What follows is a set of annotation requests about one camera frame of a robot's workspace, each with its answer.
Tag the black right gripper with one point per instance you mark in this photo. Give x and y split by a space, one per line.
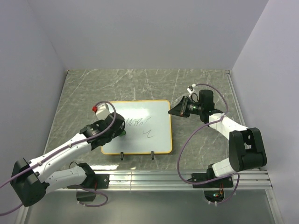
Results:
181 108

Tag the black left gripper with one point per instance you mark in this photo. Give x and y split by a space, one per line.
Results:
118 132

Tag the yellow framed whiteboard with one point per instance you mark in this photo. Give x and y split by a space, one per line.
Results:
147 126

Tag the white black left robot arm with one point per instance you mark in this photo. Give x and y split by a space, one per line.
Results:
32 180

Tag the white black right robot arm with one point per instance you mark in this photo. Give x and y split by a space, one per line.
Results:
245 145

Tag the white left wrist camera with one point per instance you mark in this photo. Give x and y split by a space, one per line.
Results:
101 111

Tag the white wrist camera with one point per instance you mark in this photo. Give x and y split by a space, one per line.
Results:
190 89
101 111

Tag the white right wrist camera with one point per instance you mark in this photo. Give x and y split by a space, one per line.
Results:
190 89

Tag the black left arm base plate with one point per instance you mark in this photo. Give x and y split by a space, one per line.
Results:
96 181

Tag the aluminium mounting rail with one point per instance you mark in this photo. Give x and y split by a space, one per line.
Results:
159 180

